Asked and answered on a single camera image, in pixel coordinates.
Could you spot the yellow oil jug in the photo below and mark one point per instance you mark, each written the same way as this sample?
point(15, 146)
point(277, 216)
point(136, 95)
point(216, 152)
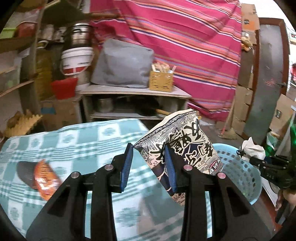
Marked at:
point(44, 69)

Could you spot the patterned noodle cup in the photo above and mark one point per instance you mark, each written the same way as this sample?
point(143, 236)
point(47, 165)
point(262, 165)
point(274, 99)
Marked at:
point(181, 132)

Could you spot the white red plastic bucket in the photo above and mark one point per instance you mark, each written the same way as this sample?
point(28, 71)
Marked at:
point(76, 60)

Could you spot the yellow egg tray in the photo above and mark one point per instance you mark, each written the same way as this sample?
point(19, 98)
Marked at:
point(21, 124)

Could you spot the person's right hand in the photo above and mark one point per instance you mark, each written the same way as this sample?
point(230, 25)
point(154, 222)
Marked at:
point(288, 195)

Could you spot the red striped blanket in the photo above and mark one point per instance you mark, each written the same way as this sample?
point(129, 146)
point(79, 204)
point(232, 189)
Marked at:
point(201, 39)

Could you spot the broom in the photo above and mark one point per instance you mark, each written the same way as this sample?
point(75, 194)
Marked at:
point(227, 132)

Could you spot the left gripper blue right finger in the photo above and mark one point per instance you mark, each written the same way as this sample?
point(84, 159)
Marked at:
point(171, 159)

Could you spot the grey wooden shelf unit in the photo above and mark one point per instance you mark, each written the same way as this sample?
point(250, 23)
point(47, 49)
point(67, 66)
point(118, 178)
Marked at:
point(102, 102)

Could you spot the beige face mask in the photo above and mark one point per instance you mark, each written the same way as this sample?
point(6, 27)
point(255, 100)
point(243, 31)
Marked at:
point(250, 149)

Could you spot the light blue plastic basket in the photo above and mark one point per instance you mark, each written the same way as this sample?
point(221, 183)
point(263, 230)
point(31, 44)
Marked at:
point(245, 176)

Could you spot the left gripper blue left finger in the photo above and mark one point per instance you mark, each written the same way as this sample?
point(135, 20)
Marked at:
point(126, 165)

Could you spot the yellow utensil box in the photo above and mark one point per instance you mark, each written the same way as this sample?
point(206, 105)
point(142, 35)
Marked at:
point(161, 77)

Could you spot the cardboard box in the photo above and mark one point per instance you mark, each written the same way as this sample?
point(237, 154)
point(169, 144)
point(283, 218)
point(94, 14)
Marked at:
point(282, 114)

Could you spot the orange snack wrapper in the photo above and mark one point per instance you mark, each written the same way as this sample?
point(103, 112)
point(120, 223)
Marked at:
point(39, 176)

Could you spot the grey cushion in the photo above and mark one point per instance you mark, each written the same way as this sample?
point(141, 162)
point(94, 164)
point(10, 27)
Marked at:
point(123, 64)

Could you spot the steel pot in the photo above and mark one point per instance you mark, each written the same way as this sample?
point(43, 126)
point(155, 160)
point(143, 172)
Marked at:
point(79, 35)

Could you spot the grey metal door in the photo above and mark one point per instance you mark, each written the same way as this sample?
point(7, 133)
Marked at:
point(270, 76)

